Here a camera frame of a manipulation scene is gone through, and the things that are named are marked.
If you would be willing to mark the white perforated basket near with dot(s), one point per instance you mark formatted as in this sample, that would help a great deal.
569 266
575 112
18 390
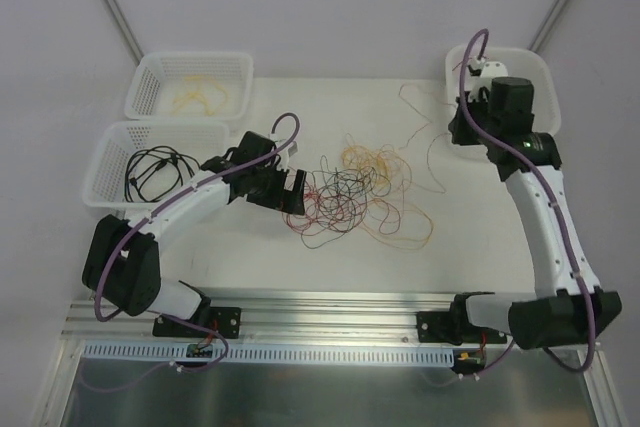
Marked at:
137 164

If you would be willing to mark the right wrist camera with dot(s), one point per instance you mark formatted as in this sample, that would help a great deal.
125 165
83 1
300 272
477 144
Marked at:
487 69

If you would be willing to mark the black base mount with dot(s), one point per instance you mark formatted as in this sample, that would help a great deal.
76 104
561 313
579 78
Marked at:
226 321
445 327

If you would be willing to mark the white solid tub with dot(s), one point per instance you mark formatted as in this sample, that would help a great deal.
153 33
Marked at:
518 63

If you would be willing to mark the white perforated basket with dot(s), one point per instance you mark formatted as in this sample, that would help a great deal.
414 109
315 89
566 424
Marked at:
137 164
207 84

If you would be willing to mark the white slotted cable duct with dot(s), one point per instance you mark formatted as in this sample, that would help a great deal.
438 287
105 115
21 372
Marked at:
273 354

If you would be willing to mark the white perforated basket far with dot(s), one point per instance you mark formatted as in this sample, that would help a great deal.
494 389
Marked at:
207 84

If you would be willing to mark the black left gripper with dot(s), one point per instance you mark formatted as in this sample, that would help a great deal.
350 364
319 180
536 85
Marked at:
282 192

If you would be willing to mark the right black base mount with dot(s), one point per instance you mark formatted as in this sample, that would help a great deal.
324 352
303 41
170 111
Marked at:
445 327

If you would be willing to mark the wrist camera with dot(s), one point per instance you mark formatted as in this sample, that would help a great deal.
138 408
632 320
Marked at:
286 150
487 69

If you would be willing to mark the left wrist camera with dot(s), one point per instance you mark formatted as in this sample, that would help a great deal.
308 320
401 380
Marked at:
286 150

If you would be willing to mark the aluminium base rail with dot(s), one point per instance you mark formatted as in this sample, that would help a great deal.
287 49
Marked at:
329 318

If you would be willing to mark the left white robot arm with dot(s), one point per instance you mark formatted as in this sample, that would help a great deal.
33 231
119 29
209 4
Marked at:
123 261

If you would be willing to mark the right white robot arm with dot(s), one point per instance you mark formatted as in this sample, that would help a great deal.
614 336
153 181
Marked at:
569 305

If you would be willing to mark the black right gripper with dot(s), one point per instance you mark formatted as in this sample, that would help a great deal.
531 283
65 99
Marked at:
461 125

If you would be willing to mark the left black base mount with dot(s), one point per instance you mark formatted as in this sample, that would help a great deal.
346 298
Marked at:
226 321

